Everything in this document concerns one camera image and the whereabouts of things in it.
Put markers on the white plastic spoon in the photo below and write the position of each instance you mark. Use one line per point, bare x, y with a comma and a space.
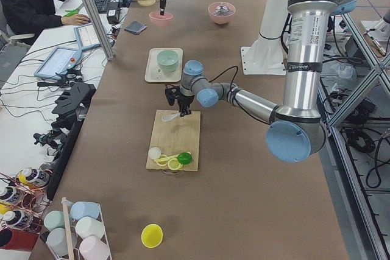
170, 117

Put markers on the small pink bowl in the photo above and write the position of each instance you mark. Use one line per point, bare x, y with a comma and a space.
161, 20

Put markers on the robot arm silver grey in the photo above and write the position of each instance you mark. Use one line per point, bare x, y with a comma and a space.
295, 127

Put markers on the large pink bowl with ice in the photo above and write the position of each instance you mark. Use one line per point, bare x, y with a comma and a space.
221, 19

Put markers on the grey folded cloth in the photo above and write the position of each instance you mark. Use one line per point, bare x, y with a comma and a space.
135, 27

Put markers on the cream rabbit tray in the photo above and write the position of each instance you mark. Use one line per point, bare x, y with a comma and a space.
153, 72

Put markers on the green lime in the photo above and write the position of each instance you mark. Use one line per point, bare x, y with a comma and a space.
185, 158

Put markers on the stacked green bowls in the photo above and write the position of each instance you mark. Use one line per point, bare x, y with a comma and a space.
168, 60

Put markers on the black power adapter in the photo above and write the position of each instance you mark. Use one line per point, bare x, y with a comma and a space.
113, 12

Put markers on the white steamed bun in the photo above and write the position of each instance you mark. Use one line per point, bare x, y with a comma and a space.
154, 153

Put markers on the yellow plastic knife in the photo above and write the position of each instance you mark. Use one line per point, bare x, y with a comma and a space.
175, 156

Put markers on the lemon slice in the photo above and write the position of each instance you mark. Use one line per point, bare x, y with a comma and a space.
174, 164
162, 161

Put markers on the teach pendant tablet far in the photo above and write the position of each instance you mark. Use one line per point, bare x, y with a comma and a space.
86, 37

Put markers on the teach pendant tablet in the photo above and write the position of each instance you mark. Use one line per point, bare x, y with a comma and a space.
59, 61
86, 37

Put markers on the black tool holder stand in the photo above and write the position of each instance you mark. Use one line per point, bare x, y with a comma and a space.
68, 118

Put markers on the teach pendant tablet near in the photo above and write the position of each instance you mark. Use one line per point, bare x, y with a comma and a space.
59, 61

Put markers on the yellow plastic cup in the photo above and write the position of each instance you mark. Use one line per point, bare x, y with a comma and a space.
152, 235

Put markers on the person in black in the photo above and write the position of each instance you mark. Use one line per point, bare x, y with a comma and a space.
34, 16

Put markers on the light blue cup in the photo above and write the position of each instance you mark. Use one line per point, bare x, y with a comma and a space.
84, 209

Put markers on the white cup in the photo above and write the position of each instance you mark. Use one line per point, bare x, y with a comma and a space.
88, 226

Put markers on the yellow paint bottle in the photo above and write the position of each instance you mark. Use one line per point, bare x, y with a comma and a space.
35, 177

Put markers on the pink cup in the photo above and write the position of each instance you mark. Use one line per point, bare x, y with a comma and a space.
92, 248

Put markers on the mint green cup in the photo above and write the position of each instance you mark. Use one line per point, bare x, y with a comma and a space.
53, 220

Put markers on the grey cup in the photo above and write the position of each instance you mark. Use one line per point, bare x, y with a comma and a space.
57, 241

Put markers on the white paint bottle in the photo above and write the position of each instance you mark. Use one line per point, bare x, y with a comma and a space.
18, 219

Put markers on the red cup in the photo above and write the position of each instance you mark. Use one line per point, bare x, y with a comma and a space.
18, 240

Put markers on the aluminium frame post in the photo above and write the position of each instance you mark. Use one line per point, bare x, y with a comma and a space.
99, 28

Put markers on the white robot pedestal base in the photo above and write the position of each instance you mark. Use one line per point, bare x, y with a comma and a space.
265, 55

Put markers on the wire cup rack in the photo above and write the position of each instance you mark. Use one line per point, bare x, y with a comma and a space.
73, 240

